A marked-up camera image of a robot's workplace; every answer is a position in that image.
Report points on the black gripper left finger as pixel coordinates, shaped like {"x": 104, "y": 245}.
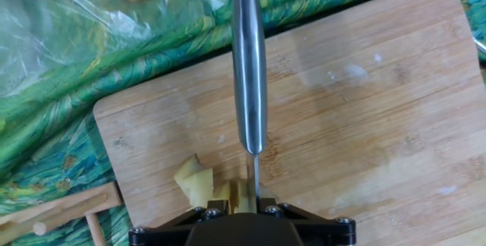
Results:
{"x": 167, "y": 232}

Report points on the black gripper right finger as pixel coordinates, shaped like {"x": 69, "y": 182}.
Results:
{"x": 326, "y": 232}

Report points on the steel cleaver knife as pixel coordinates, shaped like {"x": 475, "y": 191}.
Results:
{"x": 249, "y": 67}

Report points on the wooden peg rack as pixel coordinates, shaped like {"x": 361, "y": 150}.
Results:
{"x": 57, "y": 212}

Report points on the wooden cutting board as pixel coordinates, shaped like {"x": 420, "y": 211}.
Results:
{"x": 360, "y": 124}

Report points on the painted landscape tablecloth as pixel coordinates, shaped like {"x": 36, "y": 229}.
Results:
{"x": 38, "y": 143}

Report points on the clear plastic bag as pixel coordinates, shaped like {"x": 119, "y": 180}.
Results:
{"x": 57, "y": 29}

